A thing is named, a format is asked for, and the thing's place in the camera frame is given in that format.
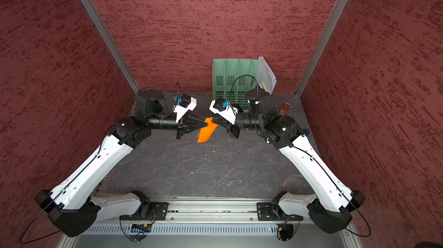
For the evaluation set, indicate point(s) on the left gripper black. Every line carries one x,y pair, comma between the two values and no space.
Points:
184,124

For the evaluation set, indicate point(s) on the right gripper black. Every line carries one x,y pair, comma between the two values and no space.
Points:
233,127

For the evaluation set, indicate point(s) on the orange square paper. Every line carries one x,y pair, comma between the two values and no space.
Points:
205,133

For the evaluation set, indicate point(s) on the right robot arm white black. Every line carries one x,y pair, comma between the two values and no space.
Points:
331,204

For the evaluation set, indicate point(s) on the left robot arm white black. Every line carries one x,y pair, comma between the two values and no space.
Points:
71,206

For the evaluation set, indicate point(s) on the green file organizer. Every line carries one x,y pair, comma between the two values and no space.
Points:
232,79

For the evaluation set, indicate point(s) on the white paper sheets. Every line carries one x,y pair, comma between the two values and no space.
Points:
265,76

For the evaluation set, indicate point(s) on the small red box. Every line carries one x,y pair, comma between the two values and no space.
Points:
284,109

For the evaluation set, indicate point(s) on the left base circuit board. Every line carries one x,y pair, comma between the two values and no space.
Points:
141,228

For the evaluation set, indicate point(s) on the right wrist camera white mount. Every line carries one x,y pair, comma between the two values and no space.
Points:
225,109

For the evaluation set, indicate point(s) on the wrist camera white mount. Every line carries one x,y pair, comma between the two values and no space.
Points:
225,109
183,104

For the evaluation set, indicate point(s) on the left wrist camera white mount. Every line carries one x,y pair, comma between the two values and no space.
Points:
183,104

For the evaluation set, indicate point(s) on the front aluminium rail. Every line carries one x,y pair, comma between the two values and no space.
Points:
184,209

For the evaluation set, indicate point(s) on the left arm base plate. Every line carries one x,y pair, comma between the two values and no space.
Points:
152,211

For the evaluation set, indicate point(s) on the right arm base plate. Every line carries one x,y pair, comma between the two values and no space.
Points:
266,211

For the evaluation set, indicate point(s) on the left aluminium frame post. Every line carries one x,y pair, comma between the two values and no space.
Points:
102,29

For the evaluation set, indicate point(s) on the aluminium frame post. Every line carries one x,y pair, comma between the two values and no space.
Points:
329,27
102,29

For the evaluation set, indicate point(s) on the right aluminium frame post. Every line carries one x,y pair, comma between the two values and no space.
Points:
329,27

